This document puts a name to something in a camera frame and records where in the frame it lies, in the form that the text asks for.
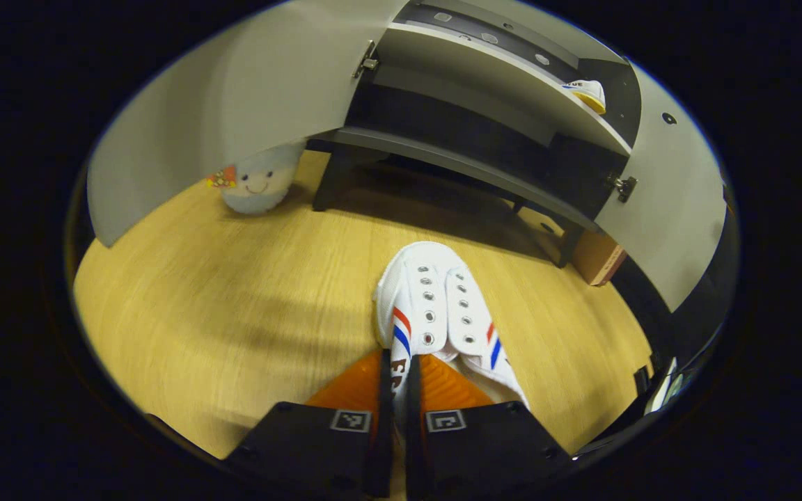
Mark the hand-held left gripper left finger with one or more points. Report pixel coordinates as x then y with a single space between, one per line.
303 445

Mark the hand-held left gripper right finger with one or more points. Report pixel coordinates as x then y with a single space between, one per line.
484 445

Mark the white striped shoe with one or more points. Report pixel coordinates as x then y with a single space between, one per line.
429 285
589 90

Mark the white shoe cabinet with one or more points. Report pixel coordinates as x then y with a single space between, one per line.
457 69

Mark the brown cardboard box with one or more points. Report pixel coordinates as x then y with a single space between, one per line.
596 256

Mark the white smiling plush toy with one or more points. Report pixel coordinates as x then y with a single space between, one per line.
262 184

